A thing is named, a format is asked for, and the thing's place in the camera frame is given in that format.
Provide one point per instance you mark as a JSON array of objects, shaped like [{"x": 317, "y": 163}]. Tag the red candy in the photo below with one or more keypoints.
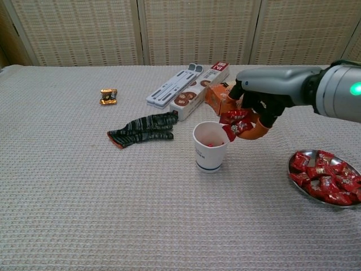
[
  {"x": 349, "y": 183},
  {"x": 300, "y": 161},
  {"x": 299, "y": 178},
  {"x": 338, "y": 198},
  {"x": 238, "y": 127},
  {"x": 234, "y": 115}
]

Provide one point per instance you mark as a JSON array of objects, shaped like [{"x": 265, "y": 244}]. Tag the metal bowl of red candies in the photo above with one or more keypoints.
[{"x": 310, "y": 154}]

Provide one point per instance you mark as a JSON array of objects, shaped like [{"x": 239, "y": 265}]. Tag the orange wafer roll box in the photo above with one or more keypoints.
[{"x": 215, "y": 97}]

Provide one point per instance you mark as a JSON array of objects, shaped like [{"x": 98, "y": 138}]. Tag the black grey knit glove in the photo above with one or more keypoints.
[{"x": 141, "y": 130}]

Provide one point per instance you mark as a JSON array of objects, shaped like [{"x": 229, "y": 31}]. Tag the white paper cup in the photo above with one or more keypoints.
[{"x": 208, "y": 158}]

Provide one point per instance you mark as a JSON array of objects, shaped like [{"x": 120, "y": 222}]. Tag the white grey folding stand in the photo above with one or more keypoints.
[{"x": 172, "y": 87}]

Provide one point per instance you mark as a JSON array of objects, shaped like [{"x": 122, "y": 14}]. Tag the long white cookie box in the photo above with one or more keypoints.
[{"x": 184, "y": 104}]

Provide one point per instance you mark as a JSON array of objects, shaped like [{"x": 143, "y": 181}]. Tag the bamboo folding screen panel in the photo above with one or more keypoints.
[
  {"x": 79, "y": 31},
  {"x": 197, "y": 31},
  {"x": 304, "y": 31},
  {"x": 354, "y": 50}
]

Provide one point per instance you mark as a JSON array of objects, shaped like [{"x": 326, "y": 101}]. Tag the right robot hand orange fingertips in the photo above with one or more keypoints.
[{"x": 270, "y": 84}]

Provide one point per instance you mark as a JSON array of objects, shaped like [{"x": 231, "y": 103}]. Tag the beige woven tablecloth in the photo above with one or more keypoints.
[{"x": 84, "y": 197}]

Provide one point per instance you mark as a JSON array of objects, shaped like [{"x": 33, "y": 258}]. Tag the brown gold snack packet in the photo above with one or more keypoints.
[{"x": 108, "y": 96}]

